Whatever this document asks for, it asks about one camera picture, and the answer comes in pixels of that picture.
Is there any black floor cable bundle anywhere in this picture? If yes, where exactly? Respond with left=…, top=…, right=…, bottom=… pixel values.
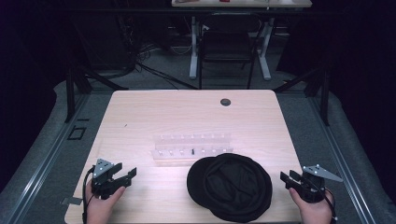
left=135, top=43, right=200, bottom=91

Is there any black chair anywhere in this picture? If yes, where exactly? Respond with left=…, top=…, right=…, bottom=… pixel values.
left=198, top=12, right=263, bottom=91

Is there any black hat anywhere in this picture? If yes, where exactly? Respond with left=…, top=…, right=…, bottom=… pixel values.
left=186, top=152, right=274, bottom=224

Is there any white-legged desk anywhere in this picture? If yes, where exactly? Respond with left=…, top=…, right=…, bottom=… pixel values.
left=171, top=0, right=313, bottom=81

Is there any grey metal floor rail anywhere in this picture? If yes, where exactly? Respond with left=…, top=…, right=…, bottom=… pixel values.
left=3, top=92, right=92, bottom=224
left=306, top=92, right=379, bottom=224

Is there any black metal stand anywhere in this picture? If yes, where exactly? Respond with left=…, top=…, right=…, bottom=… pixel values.
left=64, top=65, right=130, bottom=123
left=273, top=66, right=332, bottom=127

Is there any clear acrylic rack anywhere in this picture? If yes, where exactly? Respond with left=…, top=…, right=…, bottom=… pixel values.
left=150, top=133, right=234, bottom=163

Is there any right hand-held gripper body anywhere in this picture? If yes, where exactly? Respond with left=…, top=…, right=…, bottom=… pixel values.
left=295, top=164, right=344, bottom=204

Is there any grey tape strip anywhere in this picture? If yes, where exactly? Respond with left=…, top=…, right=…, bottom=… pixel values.
left=60, top=196, right=84, bottom=206

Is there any person's right hand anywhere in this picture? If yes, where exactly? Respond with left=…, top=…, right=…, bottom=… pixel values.
left=288, top=187, right=335, bottom=224

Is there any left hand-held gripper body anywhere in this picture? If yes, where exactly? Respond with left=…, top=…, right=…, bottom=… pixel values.
left=91, top=158, right=127, bottom=201

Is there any person's left hand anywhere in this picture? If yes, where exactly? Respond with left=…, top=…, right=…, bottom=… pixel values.
left=85, top=180, right=126, bottom=224

